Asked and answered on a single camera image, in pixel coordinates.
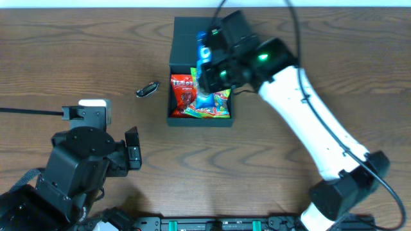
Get blue Oreo pack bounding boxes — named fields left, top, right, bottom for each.
left=195, top=31, right=214, bottom=109

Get Haribo gummy bag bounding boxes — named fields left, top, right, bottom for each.
left=184, top=67, right=231, bottom=119

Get red candy bag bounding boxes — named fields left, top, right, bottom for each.
left=171, top=74, right=197, bottom=118

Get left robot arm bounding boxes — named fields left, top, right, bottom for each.
left=1, top=126, right=142, bottom=230

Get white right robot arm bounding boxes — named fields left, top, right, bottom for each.
left=198, top=37, right=390, bottom=230

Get black chocolate bar wrapper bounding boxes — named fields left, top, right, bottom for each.
left=136, top=81, right=161, bottom=98

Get black gift box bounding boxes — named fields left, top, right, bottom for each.
left=166, top=17, right=234, bottom=127

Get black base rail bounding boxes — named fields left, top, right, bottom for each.
left=102, top=208, right=376, bottom=231

